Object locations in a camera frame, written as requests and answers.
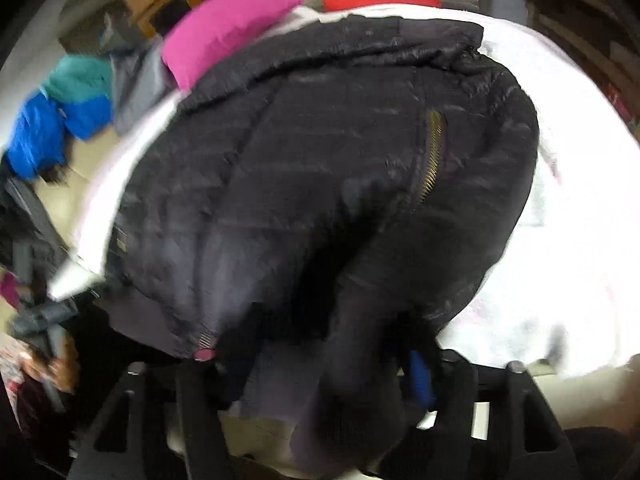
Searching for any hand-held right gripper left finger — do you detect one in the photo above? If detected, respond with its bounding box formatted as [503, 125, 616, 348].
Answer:
[67, 357, 236, 480]

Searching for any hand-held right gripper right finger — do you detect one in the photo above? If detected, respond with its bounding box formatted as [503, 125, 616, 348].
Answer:
[400, 347, 583, 480]

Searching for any black quilted jacket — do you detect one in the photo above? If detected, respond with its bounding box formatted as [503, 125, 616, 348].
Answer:
[102, 14, 541, 476]

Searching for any person's left hand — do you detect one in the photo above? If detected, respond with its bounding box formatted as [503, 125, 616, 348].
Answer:
[22, 342, 82, 396]

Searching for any magenta cloth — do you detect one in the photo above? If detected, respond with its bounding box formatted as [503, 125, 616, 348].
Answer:
[0, 270, 21, 311]

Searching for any beige sofa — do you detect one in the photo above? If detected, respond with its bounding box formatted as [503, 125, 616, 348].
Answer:
[30, 125, 136, 241]

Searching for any blue jacket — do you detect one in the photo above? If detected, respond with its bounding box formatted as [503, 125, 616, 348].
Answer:
[5, 90, 113, 181]

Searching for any white blanket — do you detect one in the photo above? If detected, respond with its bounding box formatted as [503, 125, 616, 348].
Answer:
[47, 2, 640, 381]

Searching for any teal jacket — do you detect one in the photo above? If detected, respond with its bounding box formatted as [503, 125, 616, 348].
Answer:
[40, 55, 116, 106]

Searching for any grey garment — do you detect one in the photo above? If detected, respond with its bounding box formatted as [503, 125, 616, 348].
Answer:
[97, 15, 176, 136]

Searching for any pink pillow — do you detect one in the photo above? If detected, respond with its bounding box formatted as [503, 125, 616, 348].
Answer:
[160, 0, 306, 93]

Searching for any wooden side table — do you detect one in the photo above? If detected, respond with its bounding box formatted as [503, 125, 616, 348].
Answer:
[480, 0, 640, 126]

